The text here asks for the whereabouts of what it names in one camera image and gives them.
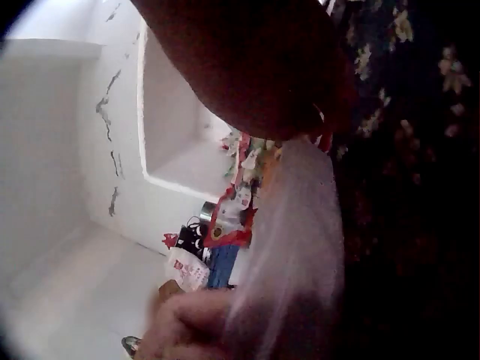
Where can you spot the person's left hand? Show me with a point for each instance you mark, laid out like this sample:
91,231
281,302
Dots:
187,330

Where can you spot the person's right hand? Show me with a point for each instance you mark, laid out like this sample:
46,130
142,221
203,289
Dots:
247,63

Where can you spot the person's right fingers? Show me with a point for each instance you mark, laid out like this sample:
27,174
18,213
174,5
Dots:
339,101

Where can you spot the person's left fingers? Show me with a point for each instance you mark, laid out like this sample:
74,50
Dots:
195,315

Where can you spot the white translucent cloth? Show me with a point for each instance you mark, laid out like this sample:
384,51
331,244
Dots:
296,232

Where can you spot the brown box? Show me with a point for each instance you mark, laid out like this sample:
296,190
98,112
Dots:
169,289

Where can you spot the white red-printed plastic bag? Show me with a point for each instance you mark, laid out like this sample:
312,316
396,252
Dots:
187,270

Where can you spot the blue cloth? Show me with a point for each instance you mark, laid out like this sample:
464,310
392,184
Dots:
222,268

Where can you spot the green patterned object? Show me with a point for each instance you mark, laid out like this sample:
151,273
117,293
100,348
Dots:
131,343

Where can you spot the steel pot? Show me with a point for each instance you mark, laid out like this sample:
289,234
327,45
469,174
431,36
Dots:
208,211

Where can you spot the red and white printed bag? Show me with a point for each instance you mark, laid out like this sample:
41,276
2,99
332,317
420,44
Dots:
234,210

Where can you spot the person's body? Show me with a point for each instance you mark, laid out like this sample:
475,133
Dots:
408,195

